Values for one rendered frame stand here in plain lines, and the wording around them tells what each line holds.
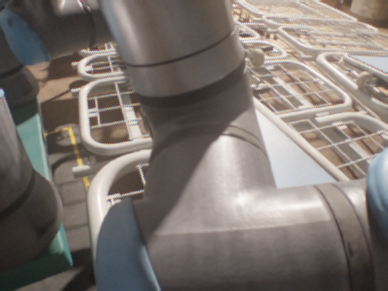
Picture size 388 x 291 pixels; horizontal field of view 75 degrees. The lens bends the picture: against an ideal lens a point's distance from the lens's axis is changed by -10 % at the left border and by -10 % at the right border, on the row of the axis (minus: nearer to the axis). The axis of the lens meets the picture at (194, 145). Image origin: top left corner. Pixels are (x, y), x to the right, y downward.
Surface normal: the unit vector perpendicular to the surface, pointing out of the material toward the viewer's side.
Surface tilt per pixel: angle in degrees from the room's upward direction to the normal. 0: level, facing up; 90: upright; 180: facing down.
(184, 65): 88
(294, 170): 1
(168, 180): 39
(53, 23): 66
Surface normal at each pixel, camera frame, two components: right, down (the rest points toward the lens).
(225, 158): 0.14, -0.76
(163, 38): -0.04, 0.65
